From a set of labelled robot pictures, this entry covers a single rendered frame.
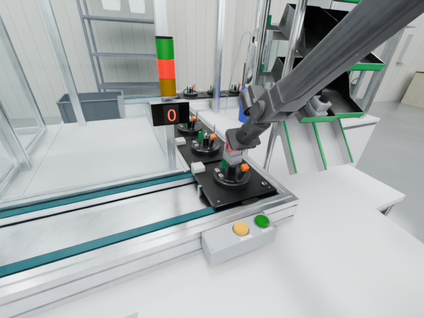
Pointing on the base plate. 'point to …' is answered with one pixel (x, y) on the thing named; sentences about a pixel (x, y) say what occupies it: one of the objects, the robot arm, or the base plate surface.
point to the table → (317, 279)
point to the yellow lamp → (167, 87)
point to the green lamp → (164, 48)
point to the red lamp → (166, 69)
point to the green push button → (261, 221)
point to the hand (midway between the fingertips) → (233, 147)
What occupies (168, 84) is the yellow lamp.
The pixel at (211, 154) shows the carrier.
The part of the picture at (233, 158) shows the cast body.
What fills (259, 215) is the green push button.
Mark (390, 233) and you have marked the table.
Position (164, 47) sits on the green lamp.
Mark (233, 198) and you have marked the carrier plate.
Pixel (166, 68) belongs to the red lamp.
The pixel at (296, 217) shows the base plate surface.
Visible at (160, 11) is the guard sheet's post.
